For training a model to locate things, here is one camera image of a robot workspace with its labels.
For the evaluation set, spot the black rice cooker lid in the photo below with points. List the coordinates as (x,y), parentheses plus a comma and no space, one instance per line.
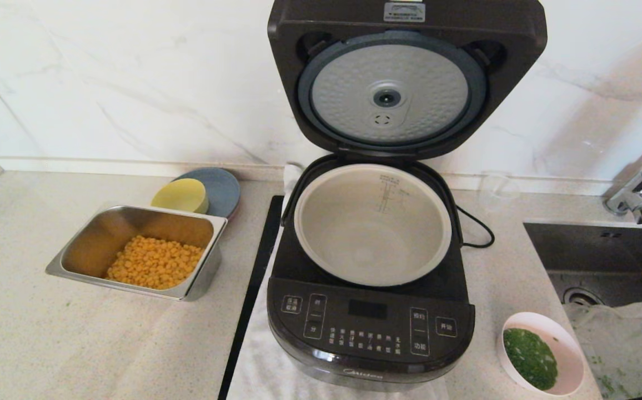
(293,28)

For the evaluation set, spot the chopped green vegetables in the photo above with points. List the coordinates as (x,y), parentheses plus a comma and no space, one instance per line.
(529,358)

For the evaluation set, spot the white round bowl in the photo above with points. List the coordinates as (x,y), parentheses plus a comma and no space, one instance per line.
(568,340)

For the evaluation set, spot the grey inner cooking pot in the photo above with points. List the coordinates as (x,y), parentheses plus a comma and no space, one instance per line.
(371,233)

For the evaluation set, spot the yellow bowl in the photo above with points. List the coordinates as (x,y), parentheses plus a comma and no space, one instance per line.
(179,195)

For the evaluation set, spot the black rice cooker body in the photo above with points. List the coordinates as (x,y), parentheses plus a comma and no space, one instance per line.
(371,333)

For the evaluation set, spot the grey dimpled inner lid plate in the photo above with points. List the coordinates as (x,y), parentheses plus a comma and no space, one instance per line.
(426,83)

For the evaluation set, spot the blue grey plate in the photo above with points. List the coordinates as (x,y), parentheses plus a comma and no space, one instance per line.
(224,191)

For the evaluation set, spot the long black strip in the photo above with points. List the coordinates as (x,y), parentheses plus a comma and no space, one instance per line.
(255,278)

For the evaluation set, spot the white towel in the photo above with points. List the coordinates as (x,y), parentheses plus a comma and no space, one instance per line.
(260,366)

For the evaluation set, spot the clear measuring cup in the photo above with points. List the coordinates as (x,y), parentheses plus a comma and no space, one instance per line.
(498,191)

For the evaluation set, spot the yellow corn kernels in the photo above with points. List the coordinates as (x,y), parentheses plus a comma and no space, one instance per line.
(154,264)

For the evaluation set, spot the stainless steel tray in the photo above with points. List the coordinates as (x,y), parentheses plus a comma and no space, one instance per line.
(104,233)

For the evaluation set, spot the round sink drain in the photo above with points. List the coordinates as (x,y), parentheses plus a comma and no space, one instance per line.
(579,298)

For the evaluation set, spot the stainless steel sink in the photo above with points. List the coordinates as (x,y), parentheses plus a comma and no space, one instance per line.
(593,255)

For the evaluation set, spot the chrome faucet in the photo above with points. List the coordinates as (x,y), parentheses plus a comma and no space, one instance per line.
(637,203)

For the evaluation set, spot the white cloth with green bits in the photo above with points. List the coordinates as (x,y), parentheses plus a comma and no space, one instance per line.
(621,344)

